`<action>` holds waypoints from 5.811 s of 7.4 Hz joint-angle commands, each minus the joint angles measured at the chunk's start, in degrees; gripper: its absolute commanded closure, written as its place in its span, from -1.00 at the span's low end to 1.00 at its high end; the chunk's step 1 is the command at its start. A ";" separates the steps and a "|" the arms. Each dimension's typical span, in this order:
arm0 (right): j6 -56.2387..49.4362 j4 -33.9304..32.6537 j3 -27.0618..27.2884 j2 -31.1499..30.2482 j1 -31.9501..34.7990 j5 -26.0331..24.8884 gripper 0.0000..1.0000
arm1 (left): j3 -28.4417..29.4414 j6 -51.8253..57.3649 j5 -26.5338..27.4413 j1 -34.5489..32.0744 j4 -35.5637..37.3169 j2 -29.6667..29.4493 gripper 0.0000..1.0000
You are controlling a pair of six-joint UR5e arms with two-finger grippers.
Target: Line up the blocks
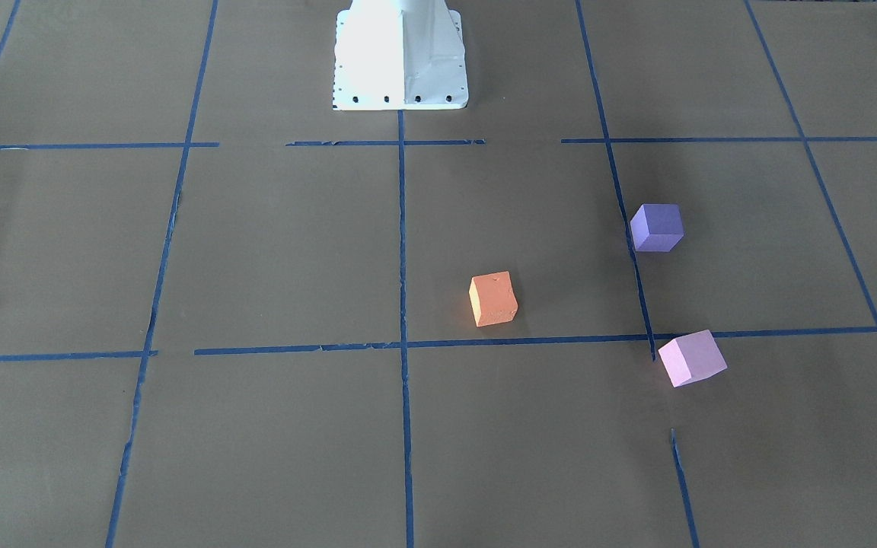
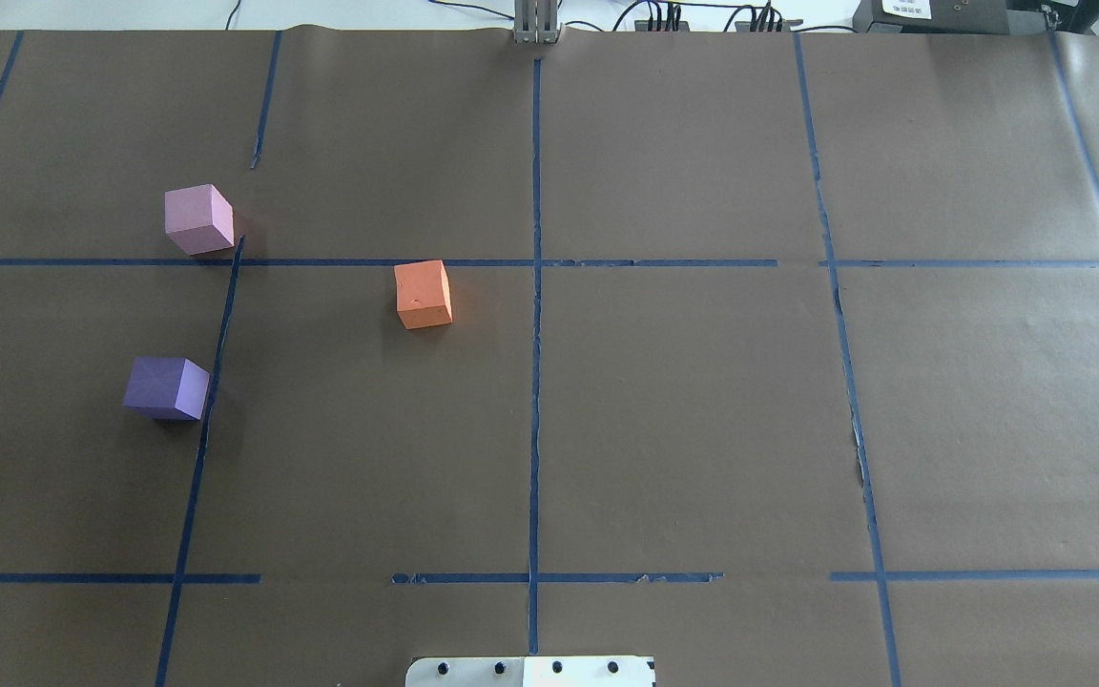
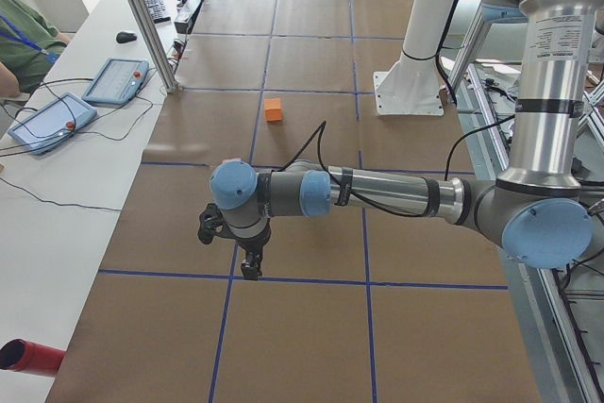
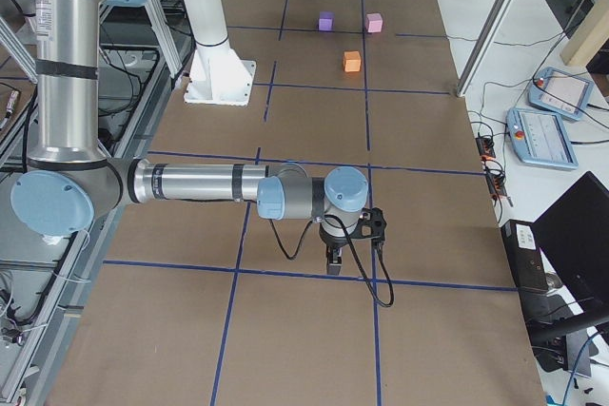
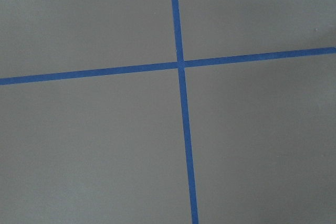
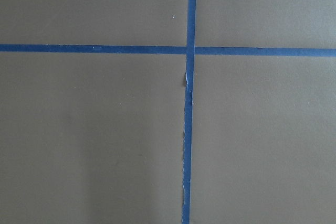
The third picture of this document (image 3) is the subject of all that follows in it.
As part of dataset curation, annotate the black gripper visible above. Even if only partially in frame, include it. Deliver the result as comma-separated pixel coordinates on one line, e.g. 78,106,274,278
237,227,271,280

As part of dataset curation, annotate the red cylinder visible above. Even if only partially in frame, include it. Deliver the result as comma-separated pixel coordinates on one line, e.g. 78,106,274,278
1,339,65,378

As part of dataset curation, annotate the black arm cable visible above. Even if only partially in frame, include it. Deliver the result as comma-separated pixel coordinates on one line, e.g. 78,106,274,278
269,120,516,218

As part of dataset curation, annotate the person in green shirt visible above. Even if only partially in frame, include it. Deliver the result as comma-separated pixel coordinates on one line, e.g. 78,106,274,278
1,0,71,98

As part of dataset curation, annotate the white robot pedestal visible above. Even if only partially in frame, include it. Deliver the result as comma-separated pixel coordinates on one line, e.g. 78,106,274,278
373,0,455,116

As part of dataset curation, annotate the black computer mouse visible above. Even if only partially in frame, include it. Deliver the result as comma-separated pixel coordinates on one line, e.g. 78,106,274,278
115,30,137,44

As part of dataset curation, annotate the orange foam block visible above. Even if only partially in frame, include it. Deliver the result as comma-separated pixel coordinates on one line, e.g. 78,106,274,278
263,97,283,123

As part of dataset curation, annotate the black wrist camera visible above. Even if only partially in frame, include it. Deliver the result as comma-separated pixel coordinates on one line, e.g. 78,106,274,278
197,203,232,244

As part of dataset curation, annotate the aluminium frame post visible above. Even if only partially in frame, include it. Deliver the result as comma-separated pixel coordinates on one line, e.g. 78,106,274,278
127,0,179,93

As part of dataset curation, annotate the black keyboard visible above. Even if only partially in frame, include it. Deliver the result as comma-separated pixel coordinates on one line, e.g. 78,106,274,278
143,0,171,24

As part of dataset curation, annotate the aluminium frame rail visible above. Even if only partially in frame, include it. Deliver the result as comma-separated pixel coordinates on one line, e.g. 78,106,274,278
461,64,603,402

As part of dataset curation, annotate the near blue teach pendant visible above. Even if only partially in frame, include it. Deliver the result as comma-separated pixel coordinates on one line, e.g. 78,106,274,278
8,92,97,155

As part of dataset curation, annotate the black pendant cable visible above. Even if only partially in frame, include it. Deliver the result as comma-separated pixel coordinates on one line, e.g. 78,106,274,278
0,76,155,213

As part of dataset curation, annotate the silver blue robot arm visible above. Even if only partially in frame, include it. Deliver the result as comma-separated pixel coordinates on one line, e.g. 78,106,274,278
198,0,603,280

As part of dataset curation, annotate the far blue teach pendant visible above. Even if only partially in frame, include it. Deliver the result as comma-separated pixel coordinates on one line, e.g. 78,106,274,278
82,59,150,106

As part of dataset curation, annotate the blue teach pendant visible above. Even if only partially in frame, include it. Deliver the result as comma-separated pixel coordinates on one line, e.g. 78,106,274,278
82,59,150,106
8,92,97,155

